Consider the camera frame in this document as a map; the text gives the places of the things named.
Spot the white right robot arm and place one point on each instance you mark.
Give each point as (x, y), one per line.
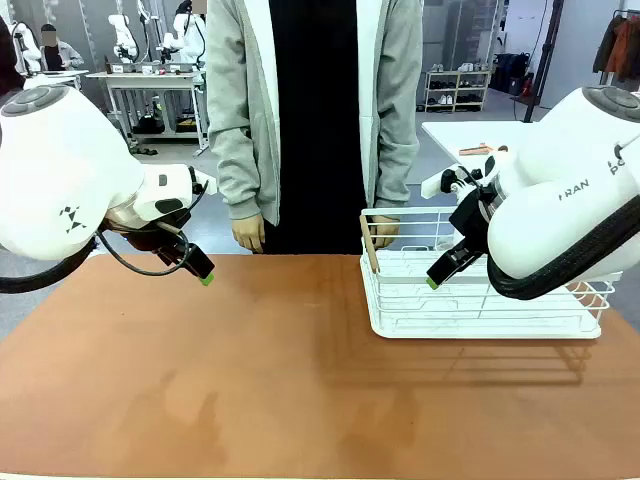
(560, 200)

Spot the person in grey cardigan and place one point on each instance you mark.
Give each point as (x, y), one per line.
(320, 125)

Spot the white workbench with objects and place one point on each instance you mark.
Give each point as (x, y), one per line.
(150, 80)

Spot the seated person grey jacket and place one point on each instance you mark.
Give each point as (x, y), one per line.
(60, 55)

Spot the red fire extinguisher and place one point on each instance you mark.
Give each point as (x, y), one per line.
(526, 87)

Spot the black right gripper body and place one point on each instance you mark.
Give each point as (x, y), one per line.
(472, 220)

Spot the small white background robot arm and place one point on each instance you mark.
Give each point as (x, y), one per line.
(120, 30)

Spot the white background desk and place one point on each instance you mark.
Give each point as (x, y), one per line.
(60, 75)

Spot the person's left forearm grey sleeve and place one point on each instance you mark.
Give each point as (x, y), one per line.
(397, 165)

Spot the person's left hand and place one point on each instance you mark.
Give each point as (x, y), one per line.
(387, 230)

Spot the hanging clothes on rack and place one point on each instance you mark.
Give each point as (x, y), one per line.
(625, 45)

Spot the black slanted stand pole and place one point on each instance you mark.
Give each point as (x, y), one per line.
(542, 65)

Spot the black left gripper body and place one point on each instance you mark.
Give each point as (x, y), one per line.
(150, 242)

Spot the person's right hand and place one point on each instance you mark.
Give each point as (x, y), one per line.
(248, 232)

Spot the person's right forearm grey sleeve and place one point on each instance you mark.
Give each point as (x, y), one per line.
(242, 170)

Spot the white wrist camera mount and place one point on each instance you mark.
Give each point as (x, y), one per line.
(432, 185)

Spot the black luggage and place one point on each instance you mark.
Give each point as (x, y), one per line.
(510, 70)

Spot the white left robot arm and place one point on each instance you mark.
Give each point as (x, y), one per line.
(60, 165)

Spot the wooden shoe rack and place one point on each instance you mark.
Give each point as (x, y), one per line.
(457, 89)

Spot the black bag under workbench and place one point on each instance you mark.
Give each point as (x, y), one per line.
(147, 125)

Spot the large white background robot arm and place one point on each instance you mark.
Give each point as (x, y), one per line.
(187, 35)

